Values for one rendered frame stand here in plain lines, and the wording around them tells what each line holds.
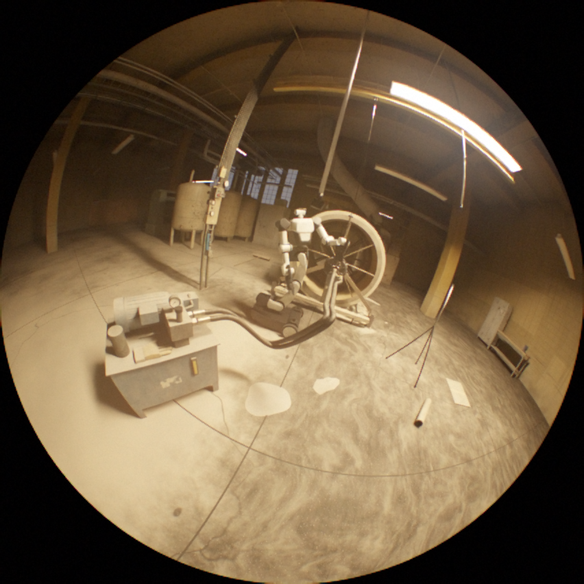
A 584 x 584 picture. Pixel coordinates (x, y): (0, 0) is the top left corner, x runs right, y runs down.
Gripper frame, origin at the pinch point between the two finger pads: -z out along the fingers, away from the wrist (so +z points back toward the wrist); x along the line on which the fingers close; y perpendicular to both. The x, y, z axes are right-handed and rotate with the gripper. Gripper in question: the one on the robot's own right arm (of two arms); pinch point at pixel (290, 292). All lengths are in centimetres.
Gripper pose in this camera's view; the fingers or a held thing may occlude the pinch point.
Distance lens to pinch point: 190.2
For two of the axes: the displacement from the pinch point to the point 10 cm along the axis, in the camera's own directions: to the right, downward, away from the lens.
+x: 4.0, 0.6, -9.1
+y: 9.0, -2.0, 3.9
